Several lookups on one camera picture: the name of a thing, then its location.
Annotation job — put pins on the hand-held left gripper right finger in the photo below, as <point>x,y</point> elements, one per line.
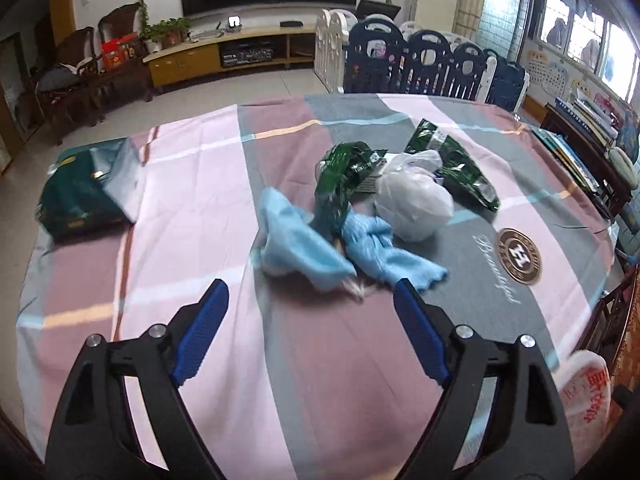
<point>420,330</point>

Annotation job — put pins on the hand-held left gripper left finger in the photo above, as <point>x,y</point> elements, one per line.
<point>200,330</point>

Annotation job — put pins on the light blue cloth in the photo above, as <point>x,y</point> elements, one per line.
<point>295,245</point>

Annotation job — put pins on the green snack packet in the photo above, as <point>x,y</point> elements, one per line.
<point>462,170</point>
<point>342,175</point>

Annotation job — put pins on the white red-print bin liner bag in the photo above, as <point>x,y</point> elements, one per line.
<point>585,405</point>

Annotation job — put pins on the white plastic bag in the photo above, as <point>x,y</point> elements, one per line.
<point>412,202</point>

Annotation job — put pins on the flat green snack packet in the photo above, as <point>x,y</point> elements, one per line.
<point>462,170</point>

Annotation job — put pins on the dark wooden chair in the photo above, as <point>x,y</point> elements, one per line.
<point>602,320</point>

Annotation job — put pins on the dark green paper bag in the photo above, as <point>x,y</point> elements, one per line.
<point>75,195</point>

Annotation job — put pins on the row of flat picture books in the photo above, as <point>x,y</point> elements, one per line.
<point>565,157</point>

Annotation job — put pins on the grey round cushion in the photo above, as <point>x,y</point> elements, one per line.
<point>624,167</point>

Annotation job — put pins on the navy white baby fence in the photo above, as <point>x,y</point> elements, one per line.
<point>430,65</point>

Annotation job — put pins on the wooden television cabinet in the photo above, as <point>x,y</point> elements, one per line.
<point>180,62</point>

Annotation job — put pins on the stack of books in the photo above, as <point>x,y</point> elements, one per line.
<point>590,115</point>

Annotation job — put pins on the black stereo amplifier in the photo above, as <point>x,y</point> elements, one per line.
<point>247,56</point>

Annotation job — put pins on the blue cartoon bag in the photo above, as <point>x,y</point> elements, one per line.
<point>631,135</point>

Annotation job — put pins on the black bag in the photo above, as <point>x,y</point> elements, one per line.
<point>57,79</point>

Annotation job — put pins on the red gift box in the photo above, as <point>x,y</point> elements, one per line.
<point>120,52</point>

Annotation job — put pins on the green potted plant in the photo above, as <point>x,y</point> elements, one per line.
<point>167,30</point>

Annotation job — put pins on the dark wooden armchair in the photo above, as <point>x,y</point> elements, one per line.
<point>122,17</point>
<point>75,42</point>

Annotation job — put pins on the black set-top box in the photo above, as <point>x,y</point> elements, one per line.
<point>291,23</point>

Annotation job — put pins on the black monitor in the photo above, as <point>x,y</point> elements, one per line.
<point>377,7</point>

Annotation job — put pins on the window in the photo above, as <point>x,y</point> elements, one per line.
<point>585,35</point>

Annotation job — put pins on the cartoon wall chart poster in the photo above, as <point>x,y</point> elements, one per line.
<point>537,65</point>
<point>559,75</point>

